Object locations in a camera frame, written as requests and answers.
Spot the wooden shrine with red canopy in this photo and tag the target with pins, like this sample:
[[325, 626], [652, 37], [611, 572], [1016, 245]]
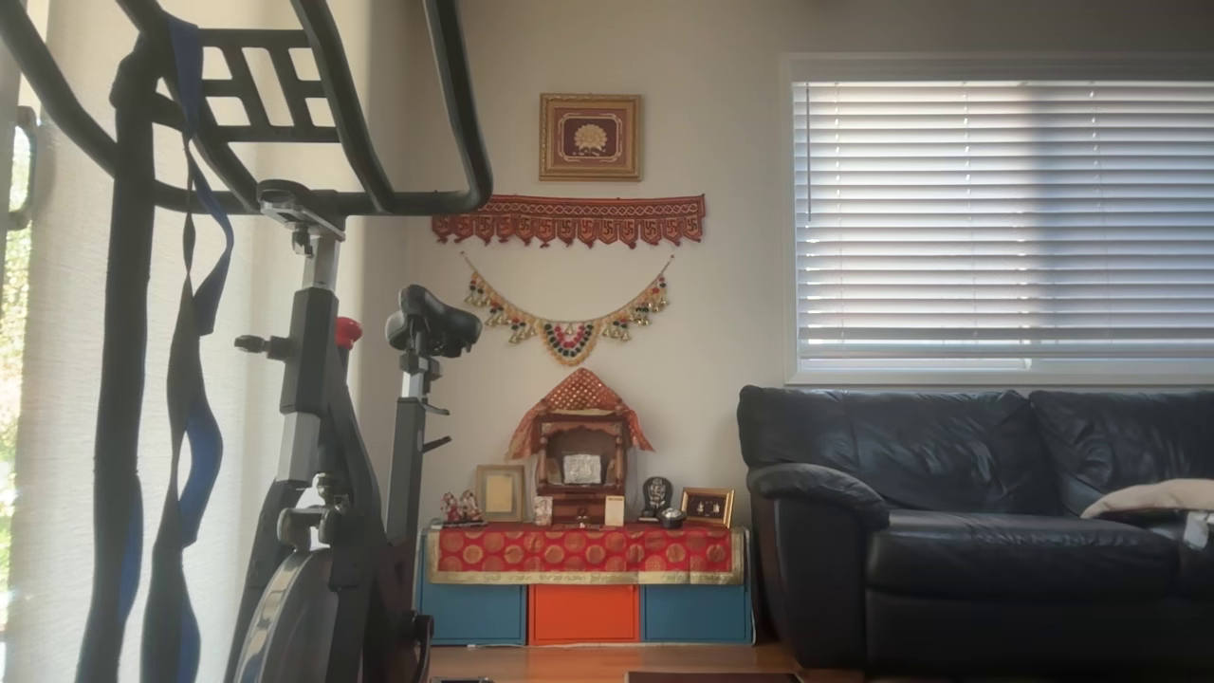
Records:
[[580, 446]]

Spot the dark idol statue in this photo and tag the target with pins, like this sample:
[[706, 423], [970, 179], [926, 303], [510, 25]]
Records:
[[656, 493]]

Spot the small cream card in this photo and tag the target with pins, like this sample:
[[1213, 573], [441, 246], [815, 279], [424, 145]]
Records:
[[615, 510]]

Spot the small white photo card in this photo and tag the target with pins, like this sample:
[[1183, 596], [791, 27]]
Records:
[[542, 511]]

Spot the small dark bowl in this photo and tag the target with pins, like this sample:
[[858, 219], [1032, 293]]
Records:
[[671, 518]]

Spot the red gold patterned cloth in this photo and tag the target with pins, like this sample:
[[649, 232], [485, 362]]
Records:
[[579, 552]]

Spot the small deity figurine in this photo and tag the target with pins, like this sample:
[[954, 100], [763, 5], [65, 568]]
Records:
[[449, 509], [471, 508]]

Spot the orange storage cube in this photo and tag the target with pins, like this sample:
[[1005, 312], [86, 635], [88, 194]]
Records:
[[583, 614]]

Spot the blue storage cube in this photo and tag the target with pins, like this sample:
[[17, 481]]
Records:
[[471, 614], [695, 613]]

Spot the black exercise bike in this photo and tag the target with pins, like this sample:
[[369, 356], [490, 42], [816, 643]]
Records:
[[313, 379]]

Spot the black leather sofa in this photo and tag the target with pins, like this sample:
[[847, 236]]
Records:
[[948, 550]]

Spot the white horizontal window blind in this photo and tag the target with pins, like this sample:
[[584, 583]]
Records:
[[996, 218]]

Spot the pale window curtain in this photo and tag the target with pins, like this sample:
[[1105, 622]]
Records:
[[57, 379]]

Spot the beige cushion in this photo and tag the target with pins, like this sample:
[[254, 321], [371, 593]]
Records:
[[1157, 496]]

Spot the small grey cloth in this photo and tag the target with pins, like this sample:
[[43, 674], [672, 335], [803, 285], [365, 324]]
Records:
[[1197, 529]]

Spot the beaded garland wall hanging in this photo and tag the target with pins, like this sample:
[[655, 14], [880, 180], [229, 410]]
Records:
[[567, 341]]

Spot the red embroidered wall hanging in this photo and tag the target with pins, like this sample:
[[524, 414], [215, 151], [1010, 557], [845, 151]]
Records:
[[569, 213]]

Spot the pale wooden picture frame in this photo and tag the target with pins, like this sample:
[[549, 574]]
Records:
[[500, 493]]

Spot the gold photo frame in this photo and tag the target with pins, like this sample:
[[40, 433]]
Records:
[[707, 507]]

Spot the gold framed wall picture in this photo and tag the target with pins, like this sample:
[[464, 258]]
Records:
[[590, 138]]

